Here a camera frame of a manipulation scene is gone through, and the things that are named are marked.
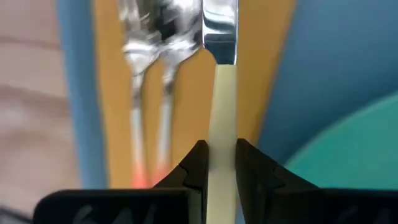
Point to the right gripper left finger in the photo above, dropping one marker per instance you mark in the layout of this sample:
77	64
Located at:
196	168

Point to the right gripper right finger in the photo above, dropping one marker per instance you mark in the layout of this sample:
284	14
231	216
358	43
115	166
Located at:
258	186

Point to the orange cloth napkin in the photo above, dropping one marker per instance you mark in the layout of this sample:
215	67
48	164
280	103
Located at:
189	109

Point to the teal plate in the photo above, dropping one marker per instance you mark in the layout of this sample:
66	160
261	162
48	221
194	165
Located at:
357	149

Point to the blue plastic tray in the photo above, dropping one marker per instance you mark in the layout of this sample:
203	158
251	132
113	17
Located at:
311	62

